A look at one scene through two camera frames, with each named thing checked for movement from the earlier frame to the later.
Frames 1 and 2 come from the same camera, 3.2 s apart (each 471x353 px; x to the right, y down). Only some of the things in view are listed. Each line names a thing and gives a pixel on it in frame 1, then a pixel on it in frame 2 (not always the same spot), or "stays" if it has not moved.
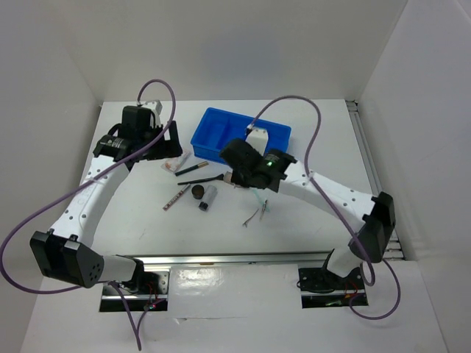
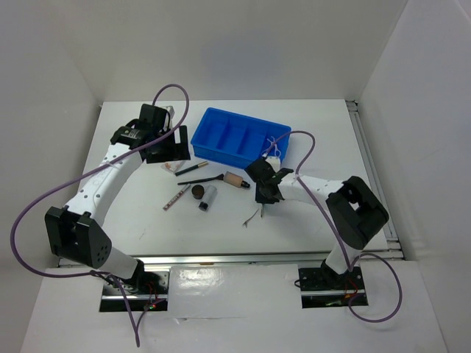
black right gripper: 237,179 -> 261,198
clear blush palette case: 173,164 stays
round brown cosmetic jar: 197,191 stays
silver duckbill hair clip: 250,217 stays
